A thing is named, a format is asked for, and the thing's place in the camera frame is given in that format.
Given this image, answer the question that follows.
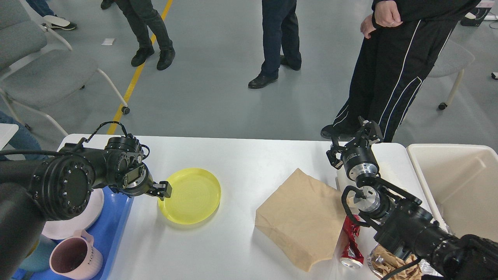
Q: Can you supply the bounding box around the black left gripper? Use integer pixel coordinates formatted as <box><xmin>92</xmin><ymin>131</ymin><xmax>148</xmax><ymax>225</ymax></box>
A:
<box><xmin>123</xmin><ymin>166</ymin><xmax>172</xmax><ymax>199</ymax></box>

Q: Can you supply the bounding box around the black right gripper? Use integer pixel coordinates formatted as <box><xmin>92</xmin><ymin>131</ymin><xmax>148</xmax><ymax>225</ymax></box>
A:
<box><xmin>326</xmin><ymin>116</ymin><xmax>384</xmax><ymax>181</ymax></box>

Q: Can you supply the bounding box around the yellow plastic plate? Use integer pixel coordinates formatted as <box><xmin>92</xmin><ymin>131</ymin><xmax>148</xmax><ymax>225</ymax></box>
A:
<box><xmin>157</xmin><ymin>167</ymin><xmax>222</xmax><ymax>225</ymax></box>

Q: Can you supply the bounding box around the pink mug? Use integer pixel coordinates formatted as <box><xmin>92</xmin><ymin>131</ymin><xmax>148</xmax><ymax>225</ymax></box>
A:
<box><xmin>49</xmin><ymin>230</ymin><xmax>103</xmax><ymax>280</ymax></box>

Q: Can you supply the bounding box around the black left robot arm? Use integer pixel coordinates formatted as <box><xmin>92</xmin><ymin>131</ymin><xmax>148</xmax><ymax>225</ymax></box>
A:
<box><xmin>0</xmin><ymin>128</ymin><xmax>172</xmax><ymax>280</ymax></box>

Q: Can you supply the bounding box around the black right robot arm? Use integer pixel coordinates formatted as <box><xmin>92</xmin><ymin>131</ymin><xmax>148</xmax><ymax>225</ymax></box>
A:
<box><xmin>321</xmin><ymin>118</ymin><xmax>498</xmax><ymax>280</ymax></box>

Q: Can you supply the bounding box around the white paper cup left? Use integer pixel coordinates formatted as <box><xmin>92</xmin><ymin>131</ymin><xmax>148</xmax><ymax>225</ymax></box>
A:
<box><xmin>336</xmin><ymin>166</ymin><xmax>359</xmax><ymax>215</ymax></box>

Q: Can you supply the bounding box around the blue plastic tray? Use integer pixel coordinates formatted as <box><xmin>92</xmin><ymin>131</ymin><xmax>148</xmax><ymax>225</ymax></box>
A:
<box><xmin>10</xmin><ymin>188</ymin><xmax>133</xmax><ymax>280</ymax></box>

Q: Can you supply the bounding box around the brown paper bag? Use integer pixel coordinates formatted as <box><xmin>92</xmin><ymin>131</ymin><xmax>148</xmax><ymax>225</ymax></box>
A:
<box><xmin>255</xmin><ymin>168</ymin><xmax>345</xmax><ymax>272</ymax></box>

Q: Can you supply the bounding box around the pink plate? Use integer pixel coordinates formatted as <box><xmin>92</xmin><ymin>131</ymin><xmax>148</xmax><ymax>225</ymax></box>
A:
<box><xmin>42</xmin><ymin>189</ymin><xmax>104</xmax><ymax>240</ymax></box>

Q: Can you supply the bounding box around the crushed red can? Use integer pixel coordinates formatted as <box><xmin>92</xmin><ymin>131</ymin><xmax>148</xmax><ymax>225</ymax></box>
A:
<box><xmin>339</xmin><ymin>215</ymin><xmax>364</xmax><ymax>269</ymax></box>

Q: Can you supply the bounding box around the beige plastic bin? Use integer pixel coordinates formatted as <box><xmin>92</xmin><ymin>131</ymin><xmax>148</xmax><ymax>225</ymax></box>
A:
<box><xmin>407</xmin><ymin>144</ymin><xmax>498</xmax><ymax>241</ymax></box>

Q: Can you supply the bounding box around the person in striped black pants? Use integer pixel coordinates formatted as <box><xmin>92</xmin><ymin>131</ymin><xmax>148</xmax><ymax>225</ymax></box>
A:
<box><xmin>320</xmin><ymin>0</ymin><xmax>479</xmax><ymax>142</ymax></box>

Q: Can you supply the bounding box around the foil tray with paper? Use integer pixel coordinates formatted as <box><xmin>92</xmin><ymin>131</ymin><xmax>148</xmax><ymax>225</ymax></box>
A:
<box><xmin>366</xmin><ymin>244</ymin><xmax>441</xmax><ymax>280</ymax></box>

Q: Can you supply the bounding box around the grey chair right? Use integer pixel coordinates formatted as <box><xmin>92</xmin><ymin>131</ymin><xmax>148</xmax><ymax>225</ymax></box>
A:
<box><xmin>428</xmin><ymin>39</ymin><xmax>475</xmax><ymax>110</ymax></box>

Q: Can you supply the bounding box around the grey chair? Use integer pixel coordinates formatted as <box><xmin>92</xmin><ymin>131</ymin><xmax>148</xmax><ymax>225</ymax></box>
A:
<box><xmin>428</xmin><ymin>39</ymin><xmax>475</xmax><ymax>110</ymax></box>
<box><xmin>0</xmin><ymin>0</ymin><xmax>130</xmax><ymax>135</ymax></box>

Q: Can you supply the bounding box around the person in dark blue trousers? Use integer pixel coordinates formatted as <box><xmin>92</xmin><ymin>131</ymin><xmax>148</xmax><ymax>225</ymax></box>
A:
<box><xmin>248</xmin><ymin>0</ymin><xmax>302</xmax><ymax>89</ymax></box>

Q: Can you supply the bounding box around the teal mug yellow inside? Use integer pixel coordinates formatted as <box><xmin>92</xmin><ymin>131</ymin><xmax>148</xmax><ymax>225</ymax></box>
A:
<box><xmin>19</xmin><ymin>234</ymin><xmax>57</xmax><ymax>272</ymax></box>

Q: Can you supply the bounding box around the person in blue jeans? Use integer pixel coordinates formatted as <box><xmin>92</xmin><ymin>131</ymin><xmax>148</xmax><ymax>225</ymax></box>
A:
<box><xmin>0</xmin><ymin>110</ymin><xmax>48</xmax><ymax>161</ymax></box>

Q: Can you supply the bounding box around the grey chair left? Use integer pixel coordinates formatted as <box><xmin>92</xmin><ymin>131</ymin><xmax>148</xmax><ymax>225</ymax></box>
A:
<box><xmin>0</xmin><ymin>0</ymin><xmax>130</xmax><ymax>135</ymax></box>

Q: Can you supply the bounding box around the person in grey trousers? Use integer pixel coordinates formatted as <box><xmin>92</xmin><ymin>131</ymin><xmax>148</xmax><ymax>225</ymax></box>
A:
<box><xmin>100</xmin><ymin>0</ymin><xmax>176</xmax><ymax>71</ymax></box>

